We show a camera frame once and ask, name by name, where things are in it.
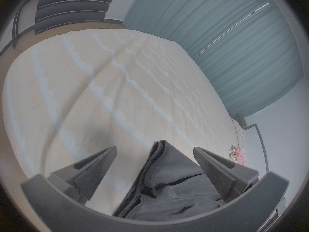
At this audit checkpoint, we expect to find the grey bedside table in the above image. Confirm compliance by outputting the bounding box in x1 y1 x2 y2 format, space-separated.
228 110 247 128

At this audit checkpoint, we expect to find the white printed pillow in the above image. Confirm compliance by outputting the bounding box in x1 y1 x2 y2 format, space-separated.
230 117 246 152

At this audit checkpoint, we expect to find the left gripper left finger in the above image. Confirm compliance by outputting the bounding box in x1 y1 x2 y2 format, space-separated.
49 146 118 202

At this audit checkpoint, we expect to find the blue-green curtain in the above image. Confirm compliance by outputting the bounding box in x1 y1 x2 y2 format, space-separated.
123 0 269 57
193 3 303 116

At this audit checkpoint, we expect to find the black T-shirt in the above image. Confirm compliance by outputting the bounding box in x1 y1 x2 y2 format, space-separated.
112 140 226 220

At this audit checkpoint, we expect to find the pink garment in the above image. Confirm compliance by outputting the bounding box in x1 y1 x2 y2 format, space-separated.
235 146 247 167

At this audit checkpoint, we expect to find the black chest of drawers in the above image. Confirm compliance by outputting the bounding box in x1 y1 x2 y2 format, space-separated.
34 0 114 34

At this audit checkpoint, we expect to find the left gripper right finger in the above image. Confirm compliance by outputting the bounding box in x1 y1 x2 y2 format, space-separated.
193 147 260 204

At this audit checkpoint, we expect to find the bed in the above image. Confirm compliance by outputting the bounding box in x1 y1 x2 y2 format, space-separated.
1 29 269 217

